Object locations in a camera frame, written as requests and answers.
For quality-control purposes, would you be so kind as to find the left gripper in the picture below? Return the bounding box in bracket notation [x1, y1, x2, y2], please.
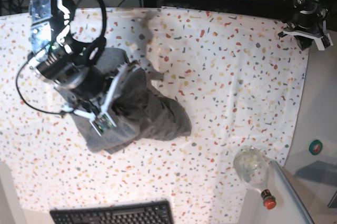
[290, 8, 326, 50]

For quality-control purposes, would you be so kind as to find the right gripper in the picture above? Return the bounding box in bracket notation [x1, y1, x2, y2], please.
[34, 50, 111, 100]

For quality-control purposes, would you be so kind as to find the grey t-shirt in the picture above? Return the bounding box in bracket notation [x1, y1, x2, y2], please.
[73, 48, 191, 154]

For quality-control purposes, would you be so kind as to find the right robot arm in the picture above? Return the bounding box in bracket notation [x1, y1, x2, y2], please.
[28, 0, 108, 103]

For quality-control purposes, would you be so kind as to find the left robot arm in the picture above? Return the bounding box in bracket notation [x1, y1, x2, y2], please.
[283, 0, 331, 50]

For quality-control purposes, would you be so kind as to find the terrazzo patterned tablecloth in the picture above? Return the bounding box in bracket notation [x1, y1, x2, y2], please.
[1, 8, 308, 223]

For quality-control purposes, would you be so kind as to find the green tape roll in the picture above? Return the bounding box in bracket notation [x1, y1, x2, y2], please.
[309, 139, 323, 156]

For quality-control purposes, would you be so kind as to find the clear bottle with orange cap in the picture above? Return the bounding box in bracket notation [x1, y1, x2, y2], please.
[233, 147, 276, 210]

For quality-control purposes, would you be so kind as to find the black keyboard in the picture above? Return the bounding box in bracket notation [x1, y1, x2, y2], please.
[49, 200, 174, 224]

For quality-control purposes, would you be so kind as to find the grey metal bar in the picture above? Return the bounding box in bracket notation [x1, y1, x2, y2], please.
[270, 161, 314, 223]

